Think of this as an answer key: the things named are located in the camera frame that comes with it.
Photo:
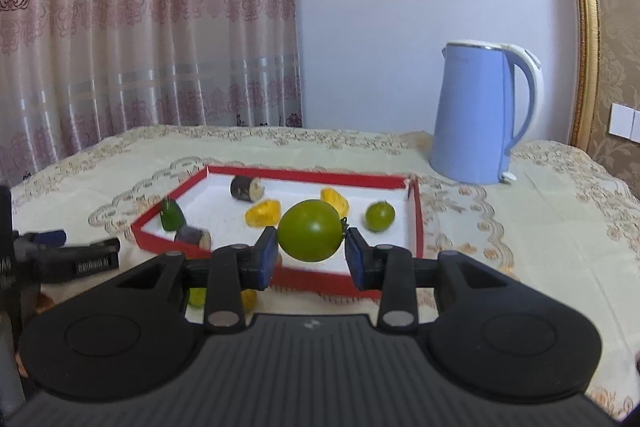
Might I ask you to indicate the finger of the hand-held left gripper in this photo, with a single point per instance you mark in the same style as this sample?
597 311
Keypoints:
52 237
85 259

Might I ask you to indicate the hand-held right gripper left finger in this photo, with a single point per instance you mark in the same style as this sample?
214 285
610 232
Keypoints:
267 257

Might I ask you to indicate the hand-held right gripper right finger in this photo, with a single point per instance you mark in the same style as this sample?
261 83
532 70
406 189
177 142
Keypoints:
356 257

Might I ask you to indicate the yellow bell pepper piece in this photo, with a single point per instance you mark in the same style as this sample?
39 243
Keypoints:
335 202
262 213

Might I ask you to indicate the green tomato with stem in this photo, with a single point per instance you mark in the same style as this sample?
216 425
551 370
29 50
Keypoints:
310 232

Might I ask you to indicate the dark eggplant piece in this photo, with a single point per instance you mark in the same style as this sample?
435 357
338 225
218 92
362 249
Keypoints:
192 237
245 188

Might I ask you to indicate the red shallow cardboard box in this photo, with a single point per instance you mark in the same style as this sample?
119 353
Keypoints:
300 186

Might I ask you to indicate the green bell pepper piece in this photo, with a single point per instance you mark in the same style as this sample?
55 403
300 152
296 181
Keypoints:
197 298
171 217

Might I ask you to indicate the brown round fruit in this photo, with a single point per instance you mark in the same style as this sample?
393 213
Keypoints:
249 298

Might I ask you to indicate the light blue electric kettle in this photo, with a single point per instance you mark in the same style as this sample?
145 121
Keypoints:
470 117

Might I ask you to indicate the pink patterned curtain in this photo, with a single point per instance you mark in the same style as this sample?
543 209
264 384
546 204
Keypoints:
150 32

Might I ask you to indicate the white wall switch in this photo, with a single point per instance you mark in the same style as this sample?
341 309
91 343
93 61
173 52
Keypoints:
625 122

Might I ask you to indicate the gold wall moulding frame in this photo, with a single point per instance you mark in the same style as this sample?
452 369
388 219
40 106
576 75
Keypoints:
582 32

